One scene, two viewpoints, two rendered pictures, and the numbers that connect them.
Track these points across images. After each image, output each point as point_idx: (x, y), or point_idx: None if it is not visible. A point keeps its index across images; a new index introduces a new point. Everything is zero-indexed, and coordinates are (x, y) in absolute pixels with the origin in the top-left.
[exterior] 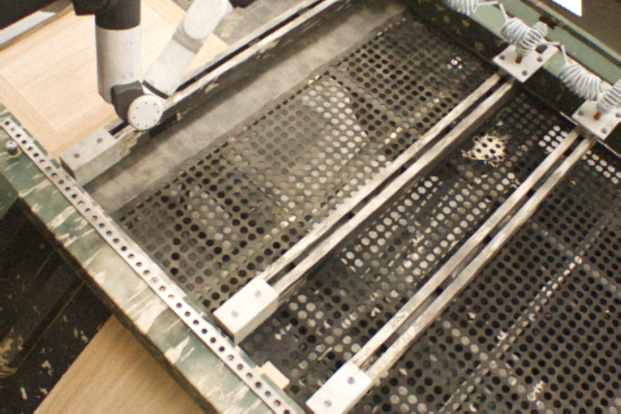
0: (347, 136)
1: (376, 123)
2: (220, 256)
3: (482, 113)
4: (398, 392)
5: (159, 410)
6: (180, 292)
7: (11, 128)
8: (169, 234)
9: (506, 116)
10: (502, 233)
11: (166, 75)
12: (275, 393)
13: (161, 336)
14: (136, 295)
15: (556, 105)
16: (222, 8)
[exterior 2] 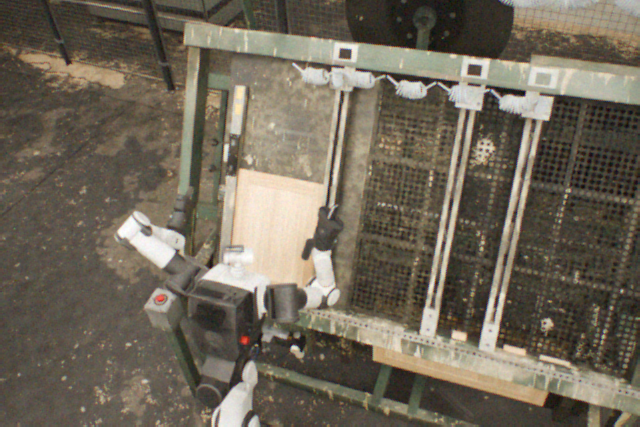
0: (410, 195)
1: None
2: (401, 296)
3: (469, 144)
4: (512, 311)
5: None
6: (401, 329)
7: None
8: (303, 34)
9: (483, 117)
10: (518, 218)
11: (327, 281)
12: (464, 348)
13: (408, 350)
14: (386, 340)
15: None
16: (328, 259)
